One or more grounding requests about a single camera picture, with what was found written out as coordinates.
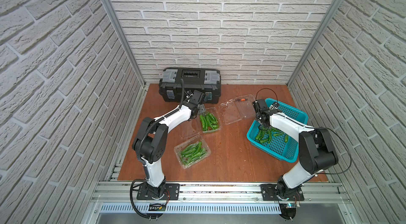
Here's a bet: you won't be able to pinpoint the green peppers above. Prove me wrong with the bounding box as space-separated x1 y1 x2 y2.
255 125 289 144

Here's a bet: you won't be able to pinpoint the clear clamshell container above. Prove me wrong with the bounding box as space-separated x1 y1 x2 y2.
219 95 255 125
180 107 221 139
174 134 211 169

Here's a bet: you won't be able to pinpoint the teal plastic basket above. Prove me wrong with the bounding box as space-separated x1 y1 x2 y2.
246 102 308 163

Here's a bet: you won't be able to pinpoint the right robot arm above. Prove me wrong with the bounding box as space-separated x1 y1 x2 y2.
252 99 338 201

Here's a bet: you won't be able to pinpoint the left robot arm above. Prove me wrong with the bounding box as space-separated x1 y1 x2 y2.
132 90 205 199

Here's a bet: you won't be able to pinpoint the black plastic toolbox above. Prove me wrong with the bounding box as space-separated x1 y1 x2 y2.
159 67 222 104

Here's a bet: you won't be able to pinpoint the clear clamshell front container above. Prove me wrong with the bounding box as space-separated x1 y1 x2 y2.
174 134 211 169

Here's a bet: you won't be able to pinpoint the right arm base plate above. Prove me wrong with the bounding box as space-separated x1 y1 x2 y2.
260 183 305 201

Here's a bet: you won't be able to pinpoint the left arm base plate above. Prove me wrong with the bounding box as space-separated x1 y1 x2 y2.
136 182 180 200

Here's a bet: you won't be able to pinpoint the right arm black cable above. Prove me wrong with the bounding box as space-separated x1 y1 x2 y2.
323 127 353 175

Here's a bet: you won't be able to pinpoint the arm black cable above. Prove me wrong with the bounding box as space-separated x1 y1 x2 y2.
323 127 353 175
129 179 153 219

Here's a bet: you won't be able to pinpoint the aluminium front rail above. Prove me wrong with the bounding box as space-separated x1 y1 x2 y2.
91 181 351 204

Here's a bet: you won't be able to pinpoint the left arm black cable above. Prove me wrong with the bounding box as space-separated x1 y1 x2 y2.
129 179 153 219

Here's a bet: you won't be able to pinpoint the left corner metal post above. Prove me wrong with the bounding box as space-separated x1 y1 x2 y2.
101 0 147 87

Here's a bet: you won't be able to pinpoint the corner metal post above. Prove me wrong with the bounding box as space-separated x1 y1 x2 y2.
101 0 147 87
286 0 344 87

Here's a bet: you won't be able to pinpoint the right corner metal post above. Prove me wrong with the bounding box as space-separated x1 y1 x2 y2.
286 0 344 87

